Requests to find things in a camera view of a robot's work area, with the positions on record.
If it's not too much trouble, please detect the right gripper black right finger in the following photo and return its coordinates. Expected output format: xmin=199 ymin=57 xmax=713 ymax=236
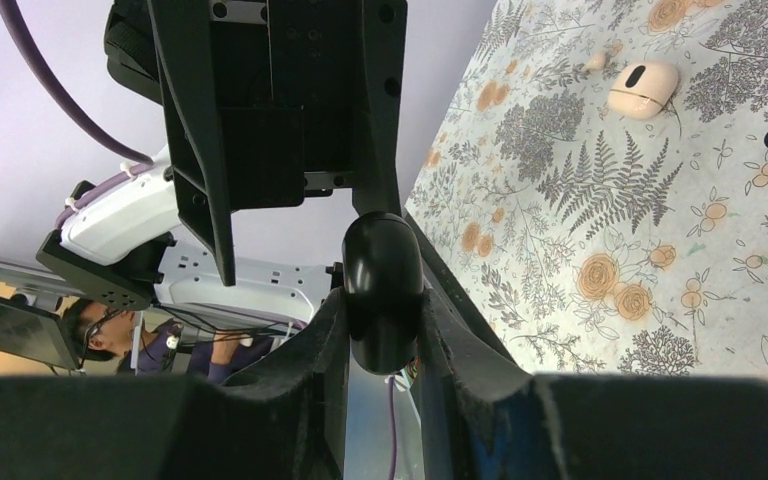
xmin=418 ymin=290 xmax=768 ymax=479

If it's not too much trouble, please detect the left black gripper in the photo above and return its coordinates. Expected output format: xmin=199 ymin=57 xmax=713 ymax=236
xmin=104 ymin=0 xmax=408 ymax=287

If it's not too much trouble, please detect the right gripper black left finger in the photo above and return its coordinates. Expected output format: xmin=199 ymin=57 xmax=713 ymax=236
xmin=0 ymin=289 xmax=348 ymax=479

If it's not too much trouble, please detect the black earbud charging case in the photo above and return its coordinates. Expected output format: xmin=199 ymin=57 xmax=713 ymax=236
xmin=342 ymin=212 xmax=424 ymax=375

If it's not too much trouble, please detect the pink earbud charging case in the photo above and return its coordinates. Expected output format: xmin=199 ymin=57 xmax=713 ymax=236
xmin=606 ymin=61 xmax=679 ymax=120

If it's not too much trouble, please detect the person at monitor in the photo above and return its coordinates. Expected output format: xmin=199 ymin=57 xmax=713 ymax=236
xmin=62 ymin=298 xmax=279 ymax=385

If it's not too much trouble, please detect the dark monitor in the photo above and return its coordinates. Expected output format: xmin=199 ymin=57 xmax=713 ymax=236
xmin=0 ymin=297 xmax=80 ymax=370

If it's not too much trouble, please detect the floral table mat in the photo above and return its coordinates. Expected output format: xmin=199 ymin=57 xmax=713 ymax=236
xmin=406 ymin=1 xmax=768 ymax=380

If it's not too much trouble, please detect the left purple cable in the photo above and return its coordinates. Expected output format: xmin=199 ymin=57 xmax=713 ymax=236
xmin=0 ymin=0 xmax=155 ymax=230

